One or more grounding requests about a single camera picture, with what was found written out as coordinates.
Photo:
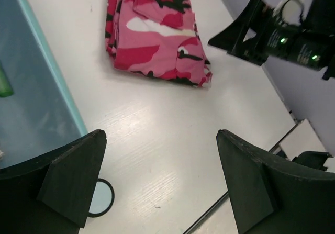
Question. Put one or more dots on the light blue hard suitcase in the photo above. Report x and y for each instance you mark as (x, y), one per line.
(41, 115)

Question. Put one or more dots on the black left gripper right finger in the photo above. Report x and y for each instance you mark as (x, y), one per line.
(270, 194)

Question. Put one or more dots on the pink camouflage garment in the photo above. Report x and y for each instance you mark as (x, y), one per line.
(158, 39)

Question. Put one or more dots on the green lipstick tube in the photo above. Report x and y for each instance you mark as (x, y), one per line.
(6, 89)

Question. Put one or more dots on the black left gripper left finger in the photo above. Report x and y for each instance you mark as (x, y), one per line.
(52, 193)

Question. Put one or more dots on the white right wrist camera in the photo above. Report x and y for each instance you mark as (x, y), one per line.
(290, 10)

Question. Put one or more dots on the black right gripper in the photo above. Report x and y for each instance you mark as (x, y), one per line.
(310, 43)

